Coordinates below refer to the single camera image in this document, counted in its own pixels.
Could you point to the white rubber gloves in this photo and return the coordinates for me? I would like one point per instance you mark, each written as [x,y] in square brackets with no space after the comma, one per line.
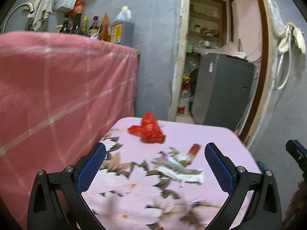
[291,33]

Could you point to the pink plaid cloth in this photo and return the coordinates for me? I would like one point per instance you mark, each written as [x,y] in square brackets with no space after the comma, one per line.
[60,93]

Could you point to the white paper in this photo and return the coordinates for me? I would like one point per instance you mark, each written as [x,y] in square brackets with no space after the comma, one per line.
[173,169]

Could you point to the pink floral tablecloth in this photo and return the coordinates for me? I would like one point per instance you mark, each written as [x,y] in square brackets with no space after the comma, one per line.
[146,185]

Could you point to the green box on shelf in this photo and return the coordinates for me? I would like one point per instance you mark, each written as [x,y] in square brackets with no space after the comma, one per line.
[189,48]

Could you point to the dark soy sauce bottle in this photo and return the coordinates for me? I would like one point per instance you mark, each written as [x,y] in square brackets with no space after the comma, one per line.
[94,28]

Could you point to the red plastic bag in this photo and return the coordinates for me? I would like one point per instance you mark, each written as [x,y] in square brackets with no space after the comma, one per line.
[148,130]

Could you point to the blue lined trash bin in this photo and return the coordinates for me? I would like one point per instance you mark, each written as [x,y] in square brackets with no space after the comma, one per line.
[262,166]

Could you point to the grey washing machine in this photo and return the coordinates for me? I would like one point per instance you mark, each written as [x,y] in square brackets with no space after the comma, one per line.
[222,90]

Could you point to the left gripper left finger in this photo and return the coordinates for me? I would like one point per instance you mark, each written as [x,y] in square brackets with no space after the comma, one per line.
[56,200]

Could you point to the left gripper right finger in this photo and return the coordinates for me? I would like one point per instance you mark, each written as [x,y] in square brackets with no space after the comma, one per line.
[264,208]

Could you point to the large vinegar jug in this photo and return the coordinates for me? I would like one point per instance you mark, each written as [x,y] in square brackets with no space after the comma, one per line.
[122,28]

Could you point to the beige hanging towel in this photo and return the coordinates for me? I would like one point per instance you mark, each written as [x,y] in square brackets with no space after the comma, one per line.
[42,11]

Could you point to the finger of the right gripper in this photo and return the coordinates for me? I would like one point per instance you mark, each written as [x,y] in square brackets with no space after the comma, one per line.
[299,153]

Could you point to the red tube wrapper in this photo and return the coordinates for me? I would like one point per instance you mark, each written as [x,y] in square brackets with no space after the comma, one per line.
[191,155]

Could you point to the white wall box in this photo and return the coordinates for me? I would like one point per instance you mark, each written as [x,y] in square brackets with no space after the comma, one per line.
[65,5]

